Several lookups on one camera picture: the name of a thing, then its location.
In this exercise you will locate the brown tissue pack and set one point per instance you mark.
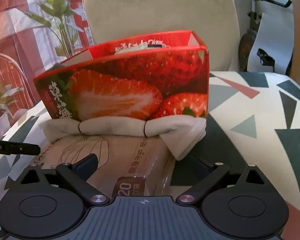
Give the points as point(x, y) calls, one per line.
point(127, 166)

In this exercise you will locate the patterned geometric tablecloth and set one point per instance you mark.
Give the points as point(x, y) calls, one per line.
point(254, 118)

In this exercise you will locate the tall green plant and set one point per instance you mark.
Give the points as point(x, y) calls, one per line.
point(59, 17)

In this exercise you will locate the small potted plant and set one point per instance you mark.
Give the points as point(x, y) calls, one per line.
point(7, 94)

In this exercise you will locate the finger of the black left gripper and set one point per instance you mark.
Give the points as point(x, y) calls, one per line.
point(15, 148)

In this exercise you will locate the red wire chair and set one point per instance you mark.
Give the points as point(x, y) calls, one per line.
point(12, 74)

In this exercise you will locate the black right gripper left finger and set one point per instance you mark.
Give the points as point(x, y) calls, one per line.
point(50, 203)

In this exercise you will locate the red strawberry cardboard box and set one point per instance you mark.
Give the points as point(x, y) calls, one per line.
point(145, 85)

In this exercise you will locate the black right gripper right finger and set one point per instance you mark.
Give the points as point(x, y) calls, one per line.
point(237, 204)

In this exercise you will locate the red white curtain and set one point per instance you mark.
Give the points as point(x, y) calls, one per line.
point(32, 47)

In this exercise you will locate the white cloth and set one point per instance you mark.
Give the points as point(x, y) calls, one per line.
point(180, 133)

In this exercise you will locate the beige upholstered chair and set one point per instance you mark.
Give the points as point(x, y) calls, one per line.
point(214, 21)

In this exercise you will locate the exercise bike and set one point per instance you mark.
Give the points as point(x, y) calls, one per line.
point(257, 25)

